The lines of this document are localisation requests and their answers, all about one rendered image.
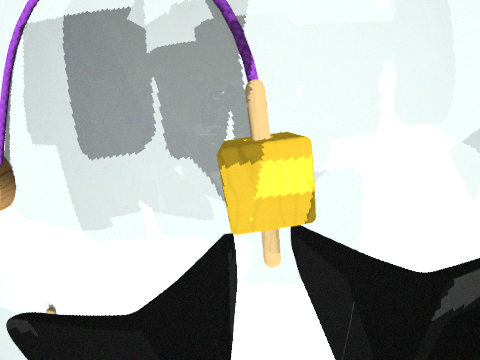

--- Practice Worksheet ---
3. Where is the yellow block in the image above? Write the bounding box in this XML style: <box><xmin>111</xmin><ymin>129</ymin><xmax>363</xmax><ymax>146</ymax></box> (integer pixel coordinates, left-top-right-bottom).
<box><xmin>217</xmin><ymin>132</ymin><xmax>316</xmax><ymax>235</ymax></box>

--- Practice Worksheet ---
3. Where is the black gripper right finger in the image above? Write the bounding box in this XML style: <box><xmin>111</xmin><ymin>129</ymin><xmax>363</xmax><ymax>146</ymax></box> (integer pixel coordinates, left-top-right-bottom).
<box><xmin>291</xmin><ymin>225</ymin><xmax>480</xmax><ymax>360</ymax></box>

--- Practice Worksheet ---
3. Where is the round wooden button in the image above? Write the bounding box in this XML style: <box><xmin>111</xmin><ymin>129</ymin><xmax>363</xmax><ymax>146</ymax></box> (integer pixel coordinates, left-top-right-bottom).
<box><xmin>0</xmin><ymin>156</ymin><xmax>16</xmax><ymax>211</ymax></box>

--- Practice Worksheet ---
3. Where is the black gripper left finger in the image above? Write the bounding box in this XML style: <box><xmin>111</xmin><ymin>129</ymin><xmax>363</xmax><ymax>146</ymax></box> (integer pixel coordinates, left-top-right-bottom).
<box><xmin>7</xmin><ymin>233</ymin><xmax>239</xmax><ymax>360</ymax></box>

